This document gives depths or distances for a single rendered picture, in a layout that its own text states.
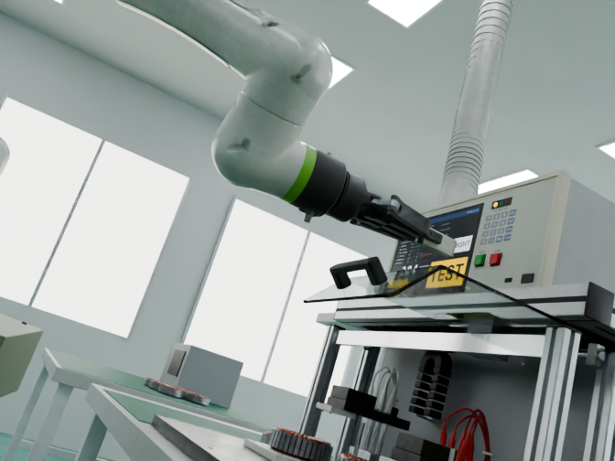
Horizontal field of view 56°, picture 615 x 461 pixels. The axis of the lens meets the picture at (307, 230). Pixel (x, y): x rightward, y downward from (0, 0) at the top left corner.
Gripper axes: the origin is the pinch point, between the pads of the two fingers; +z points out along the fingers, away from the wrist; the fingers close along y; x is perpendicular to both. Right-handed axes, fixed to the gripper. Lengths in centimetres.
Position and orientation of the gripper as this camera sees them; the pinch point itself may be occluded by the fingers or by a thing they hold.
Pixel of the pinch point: (436, 241)
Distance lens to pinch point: 98.7
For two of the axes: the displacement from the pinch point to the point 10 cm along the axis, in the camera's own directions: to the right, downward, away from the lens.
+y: 4.3, -1.5, -8.9
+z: 8.6, 3.9, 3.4
